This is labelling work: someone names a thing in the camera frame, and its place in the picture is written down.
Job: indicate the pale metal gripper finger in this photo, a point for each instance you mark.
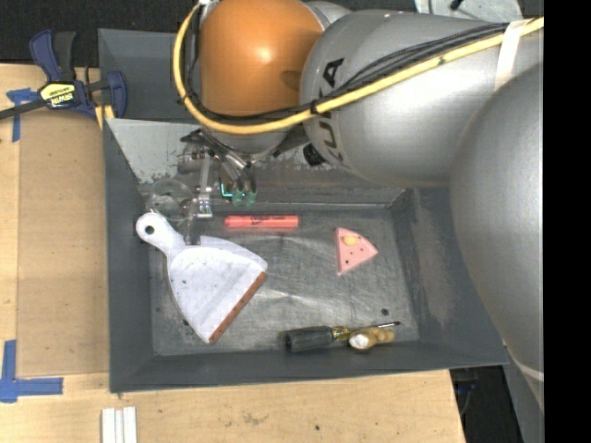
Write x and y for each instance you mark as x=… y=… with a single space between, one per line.
x=205 y=207
x=190 y=229

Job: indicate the clear glass thing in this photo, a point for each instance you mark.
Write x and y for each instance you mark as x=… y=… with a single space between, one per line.
x=168 y=199

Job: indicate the white dustpan with brown edge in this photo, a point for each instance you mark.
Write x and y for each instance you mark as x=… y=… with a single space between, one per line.
x=208 y=279

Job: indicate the orange marker pen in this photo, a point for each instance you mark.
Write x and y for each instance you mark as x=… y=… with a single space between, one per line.
x=261 y=222

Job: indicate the grey metal bin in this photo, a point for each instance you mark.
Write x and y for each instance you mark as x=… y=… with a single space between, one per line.
x=305 y=289

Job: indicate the pale wood board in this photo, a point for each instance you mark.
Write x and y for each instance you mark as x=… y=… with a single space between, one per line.
x=60 y=256

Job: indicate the pink toy cheese wedge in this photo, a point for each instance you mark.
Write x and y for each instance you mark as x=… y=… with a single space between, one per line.
x=351 y=250

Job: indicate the white and tan small toy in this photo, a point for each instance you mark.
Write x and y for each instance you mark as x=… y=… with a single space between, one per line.
x=369 y=338

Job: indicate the black cylinder on white bracket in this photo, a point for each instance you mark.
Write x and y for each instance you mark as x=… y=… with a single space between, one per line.
x=313 y=155

